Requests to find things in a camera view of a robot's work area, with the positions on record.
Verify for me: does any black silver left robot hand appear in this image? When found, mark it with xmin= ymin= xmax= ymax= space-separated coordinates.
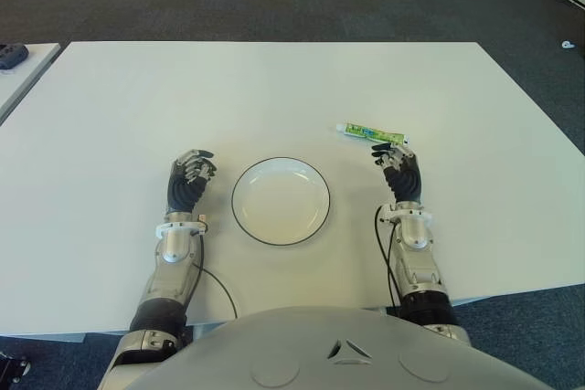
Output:
xmin=166 ymin=148 xmax=217 ymax=216

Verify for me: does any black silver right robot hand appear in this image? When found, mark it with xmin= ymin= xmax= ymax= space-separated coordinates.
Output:
xmin=370 ymin=142 xmax=422 ymax=204

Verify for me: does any green toothpaste tube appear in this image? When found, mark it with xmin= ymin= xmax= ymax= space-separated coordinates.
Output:
xmin=335 ymin=121 xmax=410 ymax=145

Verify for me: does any white plate with black rim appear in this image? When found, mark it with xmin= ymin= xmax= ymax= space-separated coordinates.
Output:
xmin=230 ymin=156 xmax=332 ymax=247

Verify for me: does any silver robot torso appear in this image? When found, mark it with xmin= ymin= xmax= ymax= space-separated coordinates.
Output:
xmin=122 ymin=305 xmax=552 ymax=390

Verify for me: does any white side table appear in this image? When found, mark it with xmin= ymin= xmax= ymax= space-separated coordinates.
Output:
xmin=0 ymin=41 xmax=63 ymax=125

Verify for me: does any dark grey controller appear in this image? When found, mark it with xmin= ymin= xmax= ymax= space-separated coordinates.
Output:
xmin=0 ymin=43 xmax=29 ymax=71

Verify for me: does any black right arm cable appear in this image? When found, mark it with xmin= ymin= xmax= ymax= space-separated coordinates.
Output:
xmin=374 ymin=205 xmax=399 ymax=310

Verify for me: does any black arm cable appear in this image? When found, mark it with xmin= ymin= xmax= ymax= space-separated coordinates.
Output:
xmin=374 ymin=205 xmax=399 ymax=310
xmin=190 ymin=228 xmax=239 ymax=321

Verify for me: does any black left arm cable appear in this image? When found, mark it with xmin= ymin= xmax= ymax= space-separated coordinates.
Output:
xmin=190 ymin=228 xmax=239 ymax=321

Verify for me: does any black metal bracket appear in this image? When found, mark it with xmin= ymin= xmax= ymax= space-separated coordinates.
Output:
xmin=0 ymin=352 xmax=33 ymax=385

